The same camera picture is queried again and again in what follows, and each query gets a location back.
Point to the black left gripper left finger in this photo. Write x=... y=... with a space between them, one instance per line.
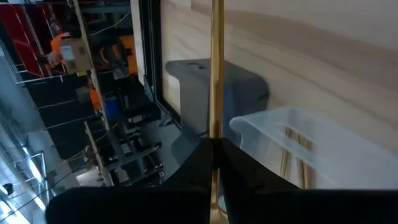
x=202 y=168

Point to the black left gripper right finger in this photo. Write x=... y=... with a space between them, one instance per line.
x=242 y=174

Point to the grey plastic bin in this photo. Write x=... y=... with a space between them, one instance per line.
x=242 y=93

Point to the clear plastic bin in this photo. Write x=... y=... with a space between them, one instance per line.
x=342 y=149

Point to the blue container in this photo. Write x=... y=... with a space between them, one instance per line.
x=111 y=107

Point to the orange equipment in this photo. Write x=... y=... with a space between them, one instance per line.
x=129 y=56

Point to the cardboard box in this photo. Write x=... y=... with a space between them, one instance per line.
x=76 y=56

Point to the person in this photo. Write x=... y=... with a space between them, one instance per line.
x=57 y=46

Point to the red panel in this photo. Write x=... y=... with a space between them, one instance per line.
x=18 y=31

